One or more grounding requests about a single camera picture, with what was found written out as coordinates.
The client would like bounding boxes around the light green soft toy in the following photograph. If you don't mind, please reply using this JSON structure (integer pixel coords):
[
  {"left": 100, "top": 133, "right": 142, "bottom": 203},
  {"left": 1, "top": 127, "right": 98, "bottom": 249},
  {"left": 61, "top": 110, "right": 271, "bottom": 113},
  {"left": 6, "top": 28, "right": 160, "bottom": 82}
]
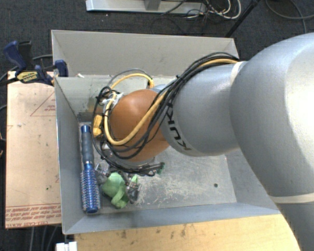
[{"left": 101, "top": 172, "right": 139, "bottom": 210}]

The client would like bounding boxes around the blue round hairbrush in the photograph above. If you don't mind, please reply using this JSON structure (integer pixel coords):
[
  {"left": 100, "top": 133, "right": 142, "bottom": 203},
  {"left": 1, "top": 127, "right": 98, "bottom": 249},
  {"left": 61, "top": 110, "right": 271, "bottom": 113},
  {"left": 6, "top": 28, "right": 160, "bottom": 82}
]
[{"left": 79, "top": 124, "right": 102, "bottom": 214}]

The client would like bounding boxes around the brown cardboard board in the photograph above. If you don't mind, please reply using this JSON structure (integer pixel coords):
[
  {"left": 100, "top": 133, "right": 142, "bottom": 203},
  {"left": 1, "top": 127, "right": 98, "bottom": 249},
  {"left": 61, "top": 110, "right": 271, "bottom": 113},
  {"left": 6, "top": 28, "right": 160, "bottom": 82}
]
[{"left": 5, "top": 71, "right": 62, "bottom": 230}]

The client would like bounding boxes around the grey metal bin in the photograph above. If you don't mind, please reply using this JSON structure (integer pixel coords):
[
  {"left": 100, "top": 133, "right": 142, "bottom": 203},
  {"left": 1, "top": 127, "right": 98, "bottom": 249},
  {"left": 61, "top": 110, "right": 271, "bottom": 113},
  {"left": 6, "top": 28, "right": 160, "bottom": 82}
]
[{"left": 51, "top": 29, "right": 281, "bottom": 235}]

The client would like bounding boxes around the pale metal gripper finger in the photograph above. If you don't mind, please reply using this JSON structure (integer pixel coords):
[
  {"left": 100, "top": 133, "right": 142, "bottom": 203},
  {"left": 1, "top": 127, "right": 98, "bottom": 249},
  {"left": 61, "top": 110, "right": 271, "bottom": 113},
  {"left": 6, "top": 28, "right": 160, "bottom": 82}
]
[
  {"left": 125, "top": 175, "right": 142, "bottom": 204},
  {"left": 95, "top": 163, "right": 109, "bottom": 186}
]

